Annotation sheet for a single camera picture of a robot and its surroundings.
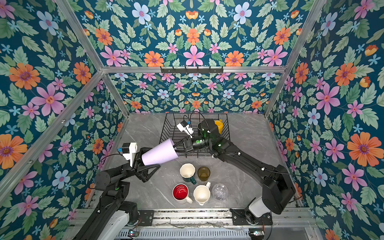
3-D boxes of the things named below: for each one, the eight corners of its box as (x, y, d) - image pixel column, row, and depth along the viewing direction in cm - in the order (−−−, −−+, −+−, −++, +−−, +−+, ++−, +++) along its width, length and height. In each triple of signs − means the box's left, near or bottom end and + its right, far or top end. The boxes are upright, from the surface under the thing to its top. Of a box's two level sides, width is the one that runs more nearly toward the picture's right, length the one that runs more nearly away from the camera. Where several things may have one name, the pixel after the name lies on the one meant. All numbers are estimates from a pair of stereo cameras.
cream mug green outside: (180, 187, 84) (178, 181, 76) (182, 170, 90) (180, 163, 83) (196, 187, 84) (195, 181, 76) (197, 170, 90) (196, 163, 83)
